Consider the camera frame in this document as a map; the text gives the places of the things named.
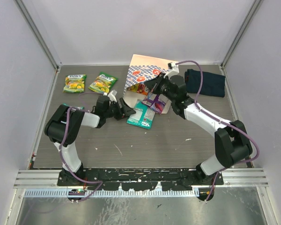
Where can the aluminium front rail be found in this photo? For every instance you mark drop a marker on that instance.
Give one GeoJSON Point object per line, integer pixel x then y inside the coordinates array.
{"type": "Point", "coordinates": [233, 177]}

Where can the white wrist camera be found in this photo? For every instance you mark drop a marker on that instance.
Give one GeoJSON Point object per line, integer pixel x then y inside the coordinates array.
{"type": "Point", "coordinates": [172, 70]}
{"type": "Point", "coordinates": [111, 95]}

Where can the purple berries candy bag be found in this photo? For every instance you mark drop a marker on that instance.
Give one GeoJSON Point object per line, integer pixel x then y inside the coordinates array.
{"type": "Point", "coordinates": [156, 102]}

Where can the orange Fox's candy bag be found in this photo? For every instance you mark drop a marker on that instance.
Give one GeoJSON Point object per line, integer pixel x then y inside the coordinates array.
{"type": "Point", "coordinates": [139, 88]}

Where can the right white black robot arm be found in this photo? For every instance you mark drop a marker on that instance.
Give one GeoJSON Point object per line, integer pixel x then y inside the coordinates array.
{"type": "Point", "coordinates": [231, 142]}

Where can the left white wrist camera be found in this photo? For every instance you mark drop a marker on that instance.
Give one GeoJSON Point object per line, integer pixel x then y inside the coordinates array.
{"type": "Point", "coordinates": [111, 95]}

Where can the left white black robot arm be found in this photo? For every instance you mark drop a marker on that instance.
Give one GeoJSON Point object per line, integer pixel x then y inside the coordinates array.
{"type": "Point", "coordinates": [63, 128]}

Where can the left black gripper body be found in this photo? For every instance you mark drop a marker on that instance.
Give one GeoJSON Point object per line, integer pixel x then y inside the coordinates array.
{"type": "Point", "coordinates": [114, 111]}

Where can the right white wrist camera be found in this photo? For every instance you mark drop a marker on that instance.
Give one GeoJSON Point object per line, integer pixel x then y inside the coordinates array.
{"type": "Point", "coordinates": [172, 70]}

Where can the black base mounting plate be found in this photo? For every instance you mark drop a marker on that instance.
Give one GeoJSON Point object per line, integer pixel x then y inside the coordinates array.
{"type": "Point", "coordinates": [176, 179]}

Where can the green Fox's spring tea candy bag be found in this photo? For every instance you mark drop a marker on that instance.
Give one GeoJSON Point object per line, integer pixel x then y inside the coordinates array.
{"type": "Point", "coordinates": [74, 83]}

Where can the slotted grey cable duct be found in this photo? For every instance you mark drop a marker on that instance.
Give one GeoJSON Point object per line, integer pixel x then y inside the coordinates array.
{"type": "Point", "coordinates": [65, 192]}

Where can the blue checkered paper bag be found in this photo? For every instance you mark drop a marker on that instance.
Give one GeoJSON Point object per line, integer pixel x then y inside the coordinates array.
{"type": "Point", "coordinates": [141, 69]}

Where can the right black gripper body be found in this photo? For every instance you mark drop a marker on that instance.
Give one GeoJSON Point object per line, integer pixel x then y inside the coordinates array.
{"type": "Point", "coordinates": [164, 89]}

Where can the dark navy folded cloth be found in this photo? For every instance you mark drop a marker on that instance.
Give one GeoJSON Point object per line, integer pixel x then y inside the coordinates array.
{"type": "Point", "coordinates": [213, 84]}

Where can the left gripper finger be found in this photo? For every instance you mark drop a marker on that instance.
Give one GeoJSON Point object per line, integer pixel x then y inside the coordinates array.
{"type": "Point", "coordinates": [124, 105]}
{"type": "Point", "coordinates": [128, 112]}

